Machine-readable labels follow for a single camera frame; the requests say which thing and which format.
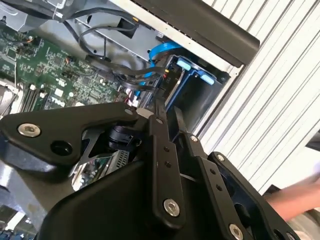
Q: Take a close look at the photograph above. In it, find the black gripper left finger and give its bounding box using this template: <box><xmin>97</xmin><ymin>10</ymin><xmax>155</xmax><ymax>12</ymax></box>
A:
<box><xmin>0</xmin><ymin>97</ymin><xmax>187</xmax><ymax>230</ymax></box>

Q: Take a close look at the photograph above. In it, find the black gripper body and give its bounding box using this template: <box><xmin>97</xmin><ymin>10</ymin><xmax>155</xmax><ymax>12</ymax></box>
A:
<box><xmin>37</xmin><ymin>159</ymin><xmax>226</xmax><ymax>240</ymax></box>

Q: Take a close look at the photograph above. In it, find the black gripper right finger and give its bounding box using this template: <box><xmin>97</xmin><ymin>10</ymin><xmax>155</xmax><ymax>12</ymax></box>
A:
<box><xmin>173</xmin><ymin>106</ymin><xmax>301</xmax><ymax>240</ymax></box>

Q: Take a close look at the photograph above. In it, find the black disk power wire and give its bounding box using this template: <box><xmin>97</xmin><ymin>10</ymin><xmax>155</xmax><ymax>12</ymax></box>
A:
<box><xmin>84</xmin><ymin>53</ymin><xmax>168</xmax><ymax>101</ymax></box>

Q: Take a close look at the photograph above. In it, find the hard disk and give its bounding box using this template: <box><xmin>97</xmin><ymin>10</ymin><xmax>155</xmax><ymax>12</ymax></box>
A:
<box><xmin>163</xmin><ymin>54</ymin><xmax>201</xmax><ymax>115</ymax></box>

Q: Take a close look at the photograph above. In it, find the blue disk data wire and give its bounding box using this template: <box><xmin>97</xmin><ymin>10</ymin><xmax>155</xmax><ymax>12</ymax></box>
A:
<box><xmin>134</xmin><ymin>41</ymin><xmax>182</xmax><ymax>101</ymax></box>

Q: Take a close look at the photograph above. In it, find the person's hand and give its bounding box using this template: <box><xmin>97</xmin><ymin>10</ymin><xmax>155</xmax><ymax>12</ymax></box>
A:
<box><xmin>263</xmin><ymin>174</ymin><xmax>320</xmax><ymax>222</ymax></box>

